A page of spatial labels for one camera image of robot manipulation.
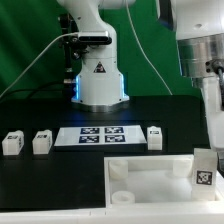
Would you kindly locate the white sheet with tags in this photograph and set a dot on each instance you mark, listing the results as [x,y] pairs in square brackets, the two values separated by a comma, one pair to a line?
[100,135]

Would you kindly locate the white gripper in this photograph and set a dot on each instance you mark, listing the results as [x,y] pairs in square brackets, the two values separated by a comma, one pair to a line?
[214,113]

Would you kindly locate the white front rail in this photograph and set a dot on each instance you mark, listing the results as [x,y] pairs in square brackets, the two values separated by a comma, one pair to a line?
[188,213]

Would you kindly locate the white square table top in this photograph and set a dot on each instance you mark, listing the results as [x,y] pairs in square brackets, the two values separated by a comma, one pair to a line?
[146,180]

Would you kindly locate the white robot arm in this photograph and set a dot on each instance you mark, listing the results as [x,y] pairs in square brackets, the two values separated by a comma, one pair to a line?
[199,28]

